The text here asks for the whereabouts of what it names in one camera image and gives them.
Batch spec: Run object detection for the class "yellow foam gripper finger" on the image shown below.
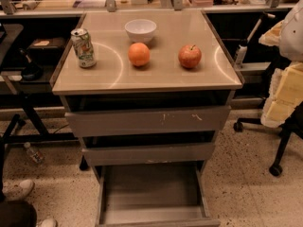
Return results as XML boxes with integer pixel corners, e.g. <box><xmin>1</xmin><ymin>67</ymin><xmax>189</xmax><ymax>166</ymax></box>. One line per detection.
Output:
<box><xmin>260</xmin><ymin>61</ymin><xmax>303</xmax><ymax>128</ymax></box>

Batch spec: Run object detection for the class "red apple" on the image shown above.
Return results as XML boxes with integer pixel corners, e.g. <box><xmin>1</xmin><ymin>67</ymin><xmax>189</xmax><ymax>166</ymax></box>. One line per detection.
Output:
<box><xmin>178</xmin><ymin>44</ymin><xmax>202</xmax><ymax>69</ymax></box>

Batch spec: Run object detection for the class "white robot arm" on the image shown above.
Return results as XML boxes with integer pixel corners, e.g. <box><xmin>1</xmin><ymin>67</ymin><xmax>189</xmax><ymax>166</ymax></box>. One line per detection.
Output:
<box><xmin>258</xmin><ymin>0</ymin><xmax>303</xmax><ymax>128</ymax></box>

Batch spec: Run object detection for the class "top grey drawer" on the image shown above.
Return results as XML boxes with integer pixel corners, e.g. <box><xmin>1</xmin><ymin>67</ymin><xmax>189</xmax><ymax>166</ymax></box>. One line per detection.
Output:
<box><xmin>65</xmin><ymin>106</ymin><xmax>230</xmax><ymax>137</ymax></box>

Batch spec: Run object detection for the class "grey drawer cabinet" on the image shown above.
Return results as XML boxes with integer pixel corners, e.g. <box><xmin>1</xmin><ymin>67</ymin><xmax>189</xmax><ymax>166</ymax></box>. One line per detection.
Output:
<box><xmin>49</xmin><ymin>9</ymin><xmax>245</xmax><ymax>227</ymax></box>

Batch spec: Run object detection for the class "middle grey drawer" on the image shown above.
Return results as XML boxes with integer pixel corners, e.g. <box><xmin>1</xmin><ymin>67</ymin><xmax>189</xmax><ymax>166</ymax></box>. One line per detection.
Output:
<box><xmin>82</xmin><ymin>143</ymin><xmax>215</xmax><ymax>166</ymax></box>

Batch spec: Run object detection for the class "bottom grey open drawer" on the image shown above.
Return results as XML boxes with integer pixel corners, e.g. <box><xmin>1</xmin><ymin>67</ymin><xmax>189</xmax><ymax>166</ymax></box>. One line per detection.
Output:
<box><xmin>95</xmin><ymin>163</ymin><xmax>220</xmax><ymax>227</ymax></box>

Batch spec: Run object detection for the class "black office chair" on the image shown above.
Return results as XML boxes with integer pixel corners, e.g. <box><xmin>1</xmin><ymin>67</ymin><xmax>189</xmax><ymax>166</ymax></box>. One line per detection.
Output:
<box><xmin>233</xmin><ymin>103</ymin><xmax>303</xmax><ymax>177</ymax></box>

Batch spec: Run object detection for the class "orange fruit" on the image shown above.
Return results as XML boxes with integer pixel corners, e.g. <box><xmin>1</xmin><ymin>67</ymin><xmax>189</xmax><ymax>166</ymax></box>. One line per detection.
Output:
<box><xmin>128</xmin><ymin>43</ymin><xmax>150</xmax><ymax>66</ymax></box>

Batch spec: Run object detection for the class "white bowl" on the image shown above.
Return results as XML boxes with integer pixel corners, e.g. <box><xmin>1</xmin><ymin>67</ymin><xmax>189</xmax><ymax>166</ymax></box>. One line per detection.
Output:
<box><xmin>124</xmin><ymin>19</ymin><xmax>157</xmax><ymax>44</ymax></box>

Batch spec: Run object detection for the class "green white soda can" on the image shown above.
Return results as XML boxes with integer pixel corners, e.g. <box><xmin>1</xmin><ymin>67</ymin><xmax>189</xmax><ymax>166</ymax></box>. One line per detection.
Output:
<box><xmin>71</xmin><ymin>28</ymin><xmax>97</xmax><ymax>68</ymax></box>

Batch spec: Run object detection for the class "black box on shelf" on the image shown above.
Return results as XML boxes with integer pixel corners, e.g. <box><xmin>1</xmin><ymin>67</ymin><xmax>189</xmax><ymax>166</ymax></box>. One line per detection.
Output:
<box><xmin>27</xmin><ymin>37</ymin><xmax>66</xmax><ymax>58</ymax></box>

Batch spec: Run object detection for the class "plastic water bottle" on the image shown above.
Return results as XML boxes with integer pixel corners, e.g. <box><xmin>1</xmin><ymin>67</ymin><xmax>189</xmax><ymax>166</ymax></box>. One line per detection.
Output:
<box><xmin>24</xmin><ymin>142</ymin><xmax>45</xmax><ymax>165</ymax></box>

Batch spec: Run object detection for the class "white sneaker lower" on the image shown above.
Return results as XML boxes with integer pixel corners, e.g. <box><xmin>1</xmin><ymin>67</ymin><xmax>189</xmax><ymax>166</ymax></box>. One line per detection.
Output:
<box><xmin>36</xmin><ymin>218</ymin><xmax>57</xmax><ymax>227</ymax></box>

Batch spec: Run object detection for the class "white sneaker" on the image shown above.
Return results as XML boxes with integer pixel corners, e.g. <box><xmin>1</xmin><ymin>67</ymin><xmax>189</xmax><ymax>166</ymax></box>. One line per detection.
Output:
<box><xmin>36</xmin><ymin>218</ymin><xmax>57</xmax><ymax>227</ymax></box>
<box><xmin>4</xmin><ymin>179</ymin><xmax>35</xmax><ymax>201</ymax></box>

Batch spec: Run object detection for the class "white sneaker upper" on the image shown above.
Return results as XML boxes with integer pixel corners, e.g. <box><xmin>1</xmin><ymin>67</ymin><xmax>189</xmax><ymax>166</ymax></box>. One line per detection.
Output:
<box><xmin>4</xmin><ymin>179</ymin><xmax>35</xmax><ymax>201</ymax></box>

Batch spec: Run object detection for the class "black desk stand left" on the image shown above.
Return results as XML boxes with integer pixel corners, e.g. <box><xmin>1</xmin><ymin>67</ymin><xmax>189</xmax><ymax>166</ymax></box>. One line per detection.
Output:
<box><xmin>0</xmin><ymin>93</ymin><xmax>77</xmax><ymax>172</ymax></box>

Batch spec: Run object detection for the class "dark trouser leg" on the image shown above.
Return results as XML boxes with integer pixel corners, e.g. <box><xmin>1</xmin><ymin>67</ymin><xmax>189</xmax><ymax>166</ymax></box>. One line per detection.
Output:
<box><xmin>0</xmin><ymin>201</ymin><xmax>37</xmax><ymax>227</ymax></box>

